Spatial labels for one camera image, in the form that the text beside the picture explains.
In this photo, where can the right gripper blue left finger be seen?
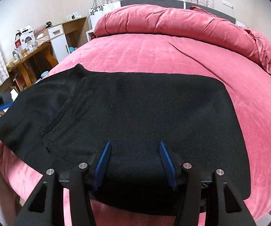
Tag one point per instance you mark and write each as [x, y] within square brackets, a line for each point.
[101, 166]

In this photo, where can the white wall socket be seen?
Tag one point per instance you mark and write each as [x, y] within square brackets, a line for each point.
[226, 3]

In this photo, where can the teal lidded container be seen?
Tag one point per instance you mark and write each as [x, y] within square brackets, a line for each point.
[44, 74]

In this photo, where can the pink rolled duvet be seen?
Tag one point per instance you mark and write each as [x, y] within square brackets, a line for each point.
[149, 19]

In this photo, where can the white grey nightstand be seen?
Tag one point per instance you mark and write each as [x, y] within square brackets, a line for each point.
[96, 13]

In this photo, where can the grey bed headboard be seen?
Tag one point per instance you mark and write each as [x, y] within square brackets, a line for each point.
[179, 5]

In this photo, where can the pink ruffled pillow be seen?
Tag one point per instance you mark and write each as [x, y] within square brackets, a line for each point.
[267, 51]

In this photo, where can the white wooden cabinet desk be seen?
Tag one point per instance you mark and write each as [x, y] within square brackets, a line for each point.
[67, 34]

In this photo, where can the wooden side table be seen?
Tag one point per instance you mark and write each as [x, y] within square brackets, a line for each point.
[28, 70]

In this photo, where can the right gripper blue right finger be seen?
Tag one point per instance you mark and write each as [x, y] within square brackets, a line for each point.
[170, 165]

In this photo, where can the pink bed with blanket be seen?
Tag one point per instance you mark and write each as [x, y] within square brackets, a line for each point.
[248, 85]

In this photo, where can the black embroidered pants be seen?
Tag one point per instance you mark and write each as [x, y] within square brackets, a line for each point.
[67, 118]

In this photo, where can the white red product box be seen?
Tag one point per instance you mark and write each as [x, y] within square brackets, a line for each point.
[25, 39]

